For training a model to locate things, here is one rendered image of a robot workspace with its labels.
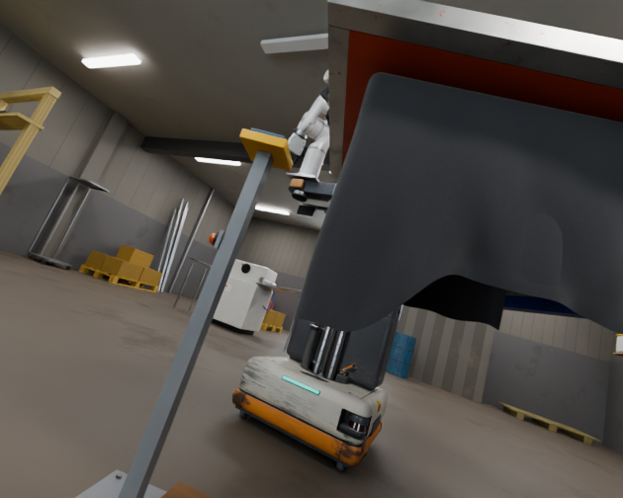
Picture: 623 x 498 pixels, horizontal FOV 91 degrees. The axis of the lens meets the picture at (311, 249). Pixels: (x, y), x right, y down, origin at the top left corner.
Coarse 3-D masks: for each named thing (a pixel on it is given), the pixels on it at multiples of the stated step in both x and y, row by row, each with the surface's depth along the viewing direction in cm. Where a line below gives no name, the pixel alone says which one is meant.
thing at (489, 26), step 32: (352, 0) 46; (384, 0) 46; (416, 0) 45; (384, 32) 48; (416, 32) 46; (448, 32) 44; (480, 32) 43; (512, 32) 43; (544, 32) 42; (576, 32) 42; (512, 64) 46; (544, 64) 44; (576, 64) 43; (608, 64) 41
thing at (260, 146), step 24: (264, 144) 82; (264, 168) 84; (288, 168) 91; (240, 216) 81; (240, 240) 82; (216, 264) 78; (216, 288) 77; (192, 336) 74; (192, 360) 74; (168, 384) 72; (168, 408) 70; (144, 432) 70; (144, 456) 68; (120, 480) 76; (144, 480) 68
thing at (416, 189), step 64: (384, 128) 48; (448, 128) 47; (512, 128) 47; (576, 128) 46; (384, 192) 46; (448, 192) 45; (512, 192) 45; (576, 192) 44; (384, 256) 44; (448, 256) 44; (512, 256) 43; (576, 256) 42; (320, 320) 43
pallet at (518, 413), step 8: (504, 408) 638; (512, 408) 584; (520, 416) 561; (536, 416) 584; (544, 424) 565; (552, 424) 544; (560, 424) 585; (568, 432) 579; (576, 432) 531; (584, 440) 524
